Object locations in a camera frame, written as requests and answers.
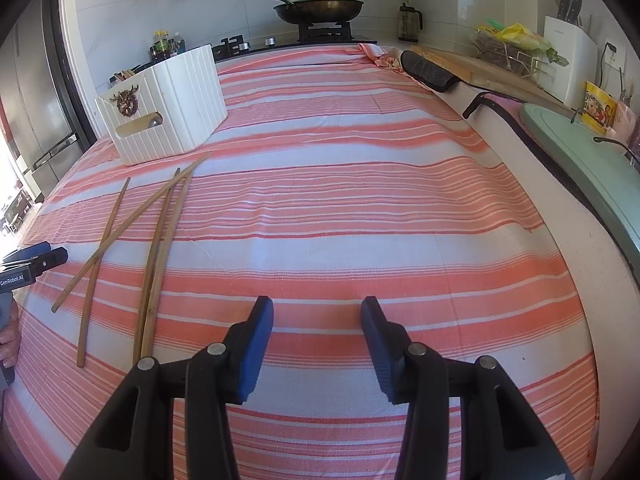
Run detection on orange white striped cloth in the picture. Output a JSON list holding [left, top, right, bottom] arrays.
[[0, 45, 601, 480]]

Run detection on black gas stove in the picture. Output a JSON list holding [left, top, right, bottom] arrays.
[[212, 22, 386, 59]]

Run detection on black wire handle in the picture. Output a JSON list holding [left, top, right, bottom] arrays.
[[594, 136, 634, 157]]

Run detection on person's left hand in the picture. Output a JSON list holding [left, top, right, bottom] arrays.
[[0, 304, 21, 370]]

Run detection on black frying pan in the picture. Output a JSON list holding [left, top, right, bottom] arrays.
[[243, 0, 365, 26]]

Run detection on white ribbed storage box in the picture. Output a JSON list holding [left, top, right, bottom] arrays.
[[95, 44, 228, 167]]

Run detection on glass jug with black lid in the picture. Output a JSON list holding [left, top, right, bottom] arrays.
[[397, 2, 424, 44]]

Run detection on yellow printed box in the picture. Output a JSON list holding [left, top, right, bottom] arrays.
[[582, 81, 621, 129]]

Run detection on condiment bottles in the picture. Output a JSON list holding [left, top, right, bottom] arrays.
[[151, 30, 172, 61]]

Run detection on white knife block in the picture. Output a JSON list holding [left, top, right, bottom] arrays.
[[542, 15, 599, 107]]

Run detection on wooden cutting board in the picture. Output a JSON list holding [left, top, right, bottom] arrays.
[[410, 45, 571, 111]]

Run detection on wire rack with plastic bags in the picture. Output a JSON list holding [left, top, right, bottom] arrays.
[[470, 21, 571, 81]]

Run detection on white wall outlet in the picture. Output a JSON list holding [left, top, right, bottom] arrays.
[[603, 40, 626, 69]]

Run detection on grey refrigerator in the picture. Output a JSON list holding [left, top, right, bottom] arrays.
[[0, 0, 97, 198]]

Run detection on light green cutting board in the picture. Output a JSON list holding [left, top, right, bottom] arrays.
[[520, 102, 640, 272]]

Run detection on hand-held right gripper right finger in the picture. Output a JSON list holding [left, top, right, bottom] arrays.
[[361, 296, 576, 480]]

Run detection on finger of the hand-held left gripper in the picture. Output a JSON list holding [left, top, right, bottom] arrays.
[[2, 241, 52, 266], [27, 247, 68, 275]]

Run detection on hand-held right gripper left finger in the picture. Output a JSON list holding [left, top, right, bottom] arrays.
[[59, 296, 275, 480]]

